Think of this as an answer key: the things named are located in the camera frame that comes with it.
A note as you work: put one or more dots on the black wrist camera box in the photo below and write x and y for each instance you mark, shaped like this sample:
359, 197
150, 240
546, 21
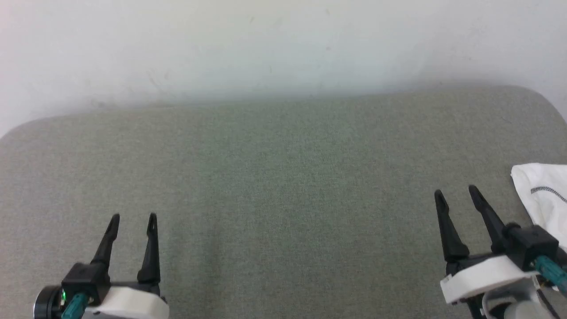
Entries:
531, 243
86, 279

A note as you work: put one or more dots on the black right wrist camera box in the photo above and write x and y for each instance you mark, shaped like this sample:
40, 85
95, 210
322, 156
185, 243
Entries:
531, 243

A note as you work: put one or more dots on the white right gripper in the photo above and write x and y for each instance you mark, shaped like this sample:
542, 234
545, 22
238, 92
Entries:
483, 274

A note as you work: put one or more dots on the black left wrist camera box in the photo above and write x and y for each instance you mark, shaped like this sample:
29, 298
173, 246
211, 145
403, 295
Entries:
86, 279

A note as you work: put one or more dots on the white long-sleeve shirt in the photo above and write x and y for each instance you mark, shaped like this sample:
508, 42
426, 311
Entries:
547, 204

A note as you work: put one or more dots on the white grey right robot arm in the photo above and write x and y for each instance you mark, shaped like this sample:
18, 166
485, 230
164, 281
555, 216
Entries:
509, 308

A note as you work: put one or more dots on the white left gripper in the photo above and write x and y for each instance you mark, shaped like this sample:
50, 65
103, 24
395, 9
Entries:
133, 305

